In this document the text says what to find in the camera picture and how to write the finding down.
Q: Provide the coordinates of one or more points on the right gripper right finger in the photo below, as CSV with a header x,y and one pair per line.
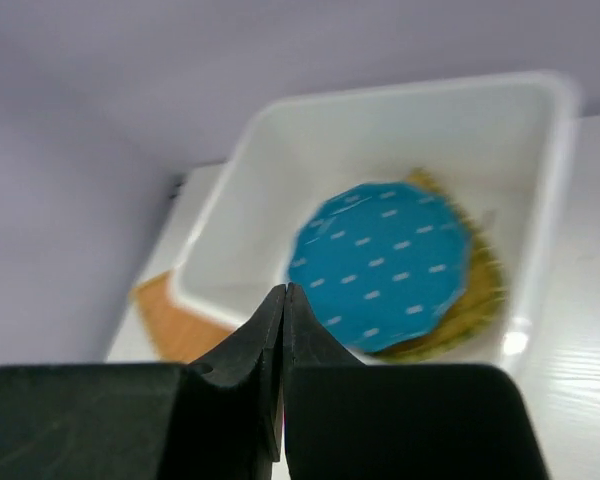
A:
x,y
315,366

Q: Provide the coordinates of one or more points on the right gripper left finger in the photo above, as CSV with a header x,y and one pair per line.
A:
x,y
228,421

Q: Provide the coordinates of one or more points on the blue polka dot plate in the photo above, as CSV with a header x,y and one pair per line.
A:
x,y
381,264

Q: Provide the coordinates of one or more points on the green-trimmed square bamboo tray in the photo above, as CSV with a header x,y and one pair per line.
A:
x,y
476,309

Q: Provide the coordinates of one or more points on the white plastic bin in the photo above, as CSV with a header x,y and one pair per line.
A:
x,y
501,145

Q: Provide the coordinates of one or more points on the orange teardrop woven tray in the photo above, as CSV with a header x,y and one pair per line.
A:
x,y
176,334

